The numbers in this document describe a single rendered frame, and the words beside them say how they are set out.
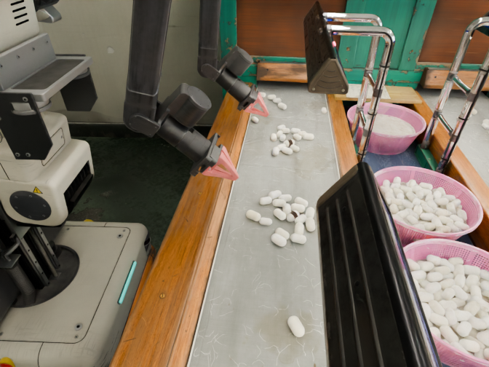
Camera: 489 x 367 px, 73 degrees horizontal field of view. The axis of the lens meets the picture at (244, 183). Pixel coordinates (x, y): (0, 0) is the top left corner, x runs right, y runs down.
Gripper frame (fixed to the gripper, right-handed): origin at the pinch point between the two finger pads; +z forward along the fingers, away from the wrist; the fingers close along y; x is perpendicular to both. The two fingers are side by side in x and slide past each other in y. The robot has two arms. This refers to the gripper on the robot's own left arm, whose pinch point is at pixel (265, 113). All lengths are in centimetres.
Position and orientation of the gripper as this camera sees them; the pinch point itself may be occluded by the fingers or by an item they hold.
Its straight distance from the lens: 112.2
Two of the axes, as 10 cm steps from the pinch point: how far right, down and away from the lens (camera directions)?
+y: 1.4, -6.0, 7.9
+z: 7.5, 5.8, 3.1
